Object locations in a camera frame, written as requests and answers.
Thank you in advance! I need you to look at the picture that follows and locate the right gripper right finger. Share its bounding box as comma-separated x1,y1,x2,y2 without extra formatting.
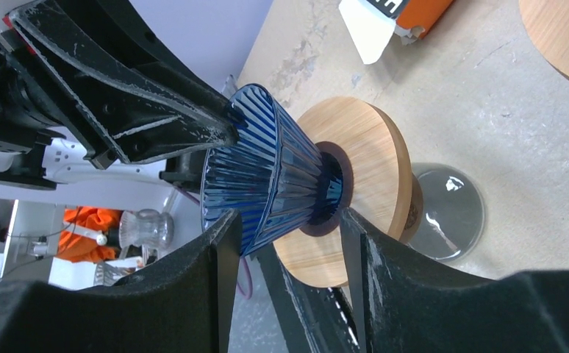
340,208,569,352

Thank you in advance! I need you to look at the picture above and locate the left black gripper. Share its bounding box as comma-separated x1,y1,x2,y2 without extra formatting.
0,1,238,190

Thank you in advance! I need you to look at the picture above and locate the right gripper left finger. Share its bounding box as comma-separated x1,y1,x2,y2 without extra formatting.
0,210,242,352

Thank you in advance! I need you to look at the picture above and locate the wooden dripper ring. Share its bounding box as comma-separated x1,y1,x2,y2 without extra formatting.
518,0,569,96
272,96,413,289

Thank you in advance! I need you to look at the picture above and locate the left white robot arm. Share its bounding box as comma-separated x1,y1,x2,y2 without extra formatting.
0,1,239,191

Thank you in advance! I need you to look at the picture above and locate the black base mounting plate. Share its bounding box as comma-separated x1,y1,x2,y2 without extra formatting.
251,246,360,352

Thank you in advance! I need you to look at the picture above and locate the clear glass jar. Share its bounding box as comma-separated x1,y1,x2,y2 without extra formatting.
118,209,174,250

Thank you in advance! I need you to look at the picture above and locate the orange cloth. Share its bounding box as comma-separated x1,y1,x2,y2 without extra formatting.
55,206,123,263

